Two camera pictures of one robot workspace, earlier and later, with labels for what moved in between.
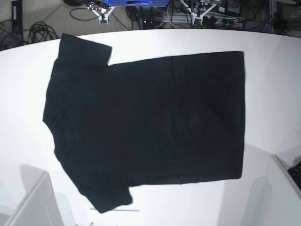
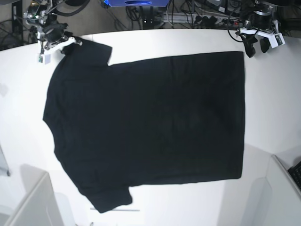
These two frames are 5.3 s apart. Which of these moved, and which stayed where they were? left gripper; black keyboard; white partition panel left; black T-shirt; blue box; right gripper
Moved: left gripper; right gripper
Stayed: white partition panel left; black T-shirt; black keyboard; blue box
